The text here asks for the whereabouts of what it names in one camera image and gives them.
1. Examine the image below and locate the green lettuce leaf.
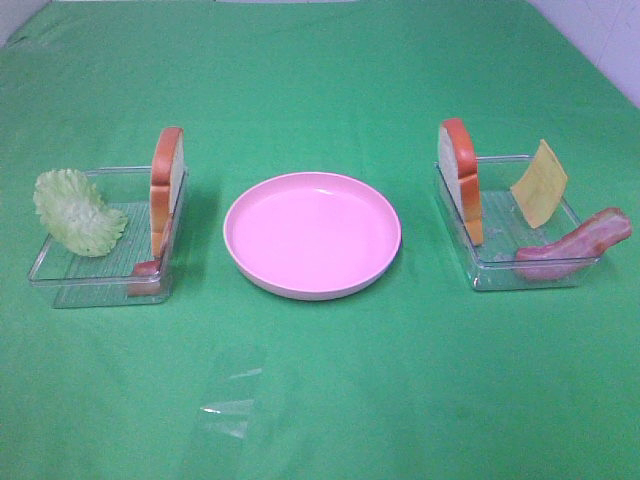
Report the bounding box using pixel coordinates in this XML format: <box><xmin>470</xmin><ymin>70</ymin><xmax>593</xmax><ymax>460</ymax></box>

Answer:
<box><xmin>33</xmin><ymin>169</ymin><xmax>128</xmax><ymax>257</ymax></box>

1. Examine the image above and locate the clear plastic tray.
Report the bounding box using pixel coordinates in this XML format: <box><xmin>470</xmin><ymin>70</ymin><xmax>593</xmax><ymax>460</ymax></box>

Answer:
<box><xmin>28</xmin><ymin>166</ymin><xmax>188</xmax><ymax>308</ymax></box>
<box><xmin>434</xmin><ymin>154</ymin><xmax>600</xmax><ymax>291</ymax></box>

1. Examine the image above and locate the yellow cheese slice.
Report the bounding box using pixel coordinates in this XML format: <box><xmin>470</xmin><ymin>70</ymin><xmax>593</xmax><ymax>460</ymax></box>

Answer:
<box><xmin>510</xmin><ymin>139</ymin><xmax>568</xmax><ymax>229</ymax></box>

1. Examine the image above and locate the clear tape patch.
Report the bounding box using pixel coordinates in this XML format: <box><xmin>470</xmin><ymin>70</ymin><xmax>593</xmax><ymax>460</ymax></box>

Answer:
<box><xmin>197</xmin><ymin>344</ymin><xmax>265</xmax><ymax>441</ymax></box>

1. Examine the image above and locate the pink round plate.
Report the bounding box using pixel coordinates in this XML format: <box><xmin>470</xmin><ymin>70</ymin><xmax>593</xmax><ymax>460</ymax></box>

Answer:
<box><xmin>223</xmin><ymin>172</ymin><xmax>402</xmax><ymax>301</ymax></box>

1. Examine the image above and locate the pink curved bacon slice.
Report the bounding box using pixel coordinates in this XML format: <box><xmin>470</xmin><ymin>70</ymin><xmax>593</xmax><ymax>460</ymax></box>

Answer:
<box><xmin>516</xmin><ymin>207</ymin><xmax>632</xmax><ymax>281</ymax></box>

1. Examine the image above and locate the toast bread slice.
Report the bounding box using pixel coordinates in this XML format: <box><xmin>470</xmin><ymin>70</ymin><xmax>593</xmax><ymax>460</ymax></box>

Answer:
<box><xmin>149</xmin><ymin>127</ymin><xmax>185</xmax><ymax>257</ymax></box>
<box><xmin>438</xmin><ymin>118</ymin><xmax>484</xmax><ymax>246</ymax></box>

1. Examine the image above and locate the red bacon strip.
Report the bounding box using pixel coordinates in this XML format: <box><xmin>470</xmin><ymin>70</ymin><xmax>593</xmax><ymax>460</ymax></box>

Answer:
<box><xmin>126</xmin><ymin>217</ymin><xmax>175</xmax><ymax>299</ymax></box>

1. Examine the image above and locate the clear left plastic tray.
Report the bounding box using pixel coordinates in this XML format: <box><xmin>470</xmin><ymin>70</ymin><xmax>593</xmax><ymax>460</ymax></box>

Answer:
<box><xmin>28</xmin><ymin>166</ymin><xmax>188</xmax><ymax>308</ymax></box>

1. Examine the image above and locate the clear right plastic tray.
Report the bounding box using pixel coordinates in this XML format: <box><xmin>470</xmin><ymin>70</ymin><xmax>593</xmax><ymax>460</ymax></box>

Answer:
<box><xmin>434</xmin><ymin>154</ymin><xmax>600</xmax><ymax>291</ymax></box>

